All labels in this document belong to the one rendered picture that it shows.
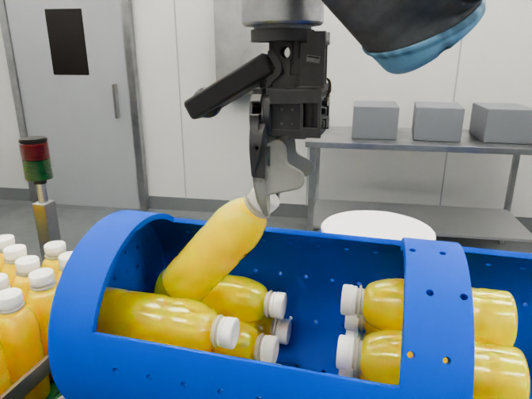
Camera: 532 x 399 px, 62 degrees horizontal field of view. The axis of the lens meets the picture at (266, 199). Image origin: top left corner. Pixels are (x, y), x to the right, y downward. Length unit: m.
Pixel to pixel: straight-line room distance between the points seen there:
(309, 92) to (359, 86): 3.33
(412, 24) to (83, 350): 0.48
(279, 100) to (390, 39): 0.16
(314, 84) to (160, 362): 0.35
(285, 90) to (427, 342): 0.29
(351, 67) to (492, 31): 1.06
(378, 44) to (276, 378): 0.33
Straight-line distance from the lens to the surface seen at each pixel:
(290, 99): 0.49
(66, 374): 0.61
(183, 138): 4.13
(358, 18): 0.38
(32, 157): 1.17
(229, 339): 0.57
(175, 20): 4.07
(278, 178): 0.51
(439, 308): 0.48
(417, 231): 1.14
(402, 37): 0.38
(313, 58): 0.50
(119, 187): 4.47
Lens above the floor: 1.45
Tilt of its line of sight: 18 degrees down
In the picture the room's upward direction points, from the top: straight up
